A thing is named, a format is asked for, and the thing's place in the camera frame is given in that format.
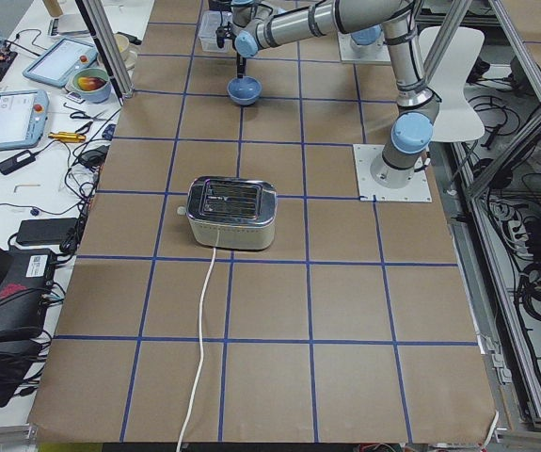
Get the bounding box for beige bowl with lemon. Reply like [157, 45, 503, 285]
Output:
[114, 33, 137, 70]

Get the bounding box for clear plastic container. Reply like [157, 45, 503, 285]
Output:
[199, 10, 231, 53]

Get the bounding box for blue bowl with fruit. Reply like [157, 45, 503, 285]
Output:
[71, 68, 111, 104]

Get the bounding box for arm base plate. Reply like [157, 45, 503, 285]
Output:
[353, 144, 432, 202]
[338, 33, 391, 66]

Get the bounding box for cream silver toaster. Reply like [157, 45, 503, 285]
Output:
[177, 175, 278, 250]

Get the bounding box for black power brick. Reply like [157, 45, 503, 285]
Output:
[15, 218, 77, 246]

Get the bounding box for white toaster cable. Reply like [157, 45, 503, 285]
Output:
[175, 244, 218, 452]

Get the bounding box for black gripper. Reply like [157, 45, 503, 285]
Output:
[216, 8, 247, 79]

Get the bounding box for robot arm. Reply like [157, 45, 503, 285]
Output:
[215, 1, 439, 188]
[350, 25, 382, 47]

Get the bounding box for aluminium frame post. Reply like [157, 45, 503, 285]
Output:
[75, 0, 134, 103]

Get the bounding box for near teach pendant tablet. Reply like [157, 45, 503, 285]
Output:
[0, 89, 49, 152]

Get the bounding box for far teach pendant tablet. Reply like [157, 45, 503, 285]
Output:
[23, 38, 98, 88]

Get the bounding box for white chair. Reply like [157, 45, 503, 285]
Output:
[429, 27, 485, 142]

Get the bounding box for black power adapter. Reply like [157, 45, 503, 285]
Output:
[0, 150, 37, 175]

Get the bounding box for orange handled tool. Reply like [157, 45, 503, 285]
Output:
[48, 132, 87, 143]

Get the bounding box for black scissors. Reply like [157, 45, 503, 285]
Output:
[69, 110, 105, 135]

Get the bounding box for teach pendant tablet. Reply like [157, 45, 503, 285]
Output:
[23, 38, 98, 88]
[0, 89, 49, 152]

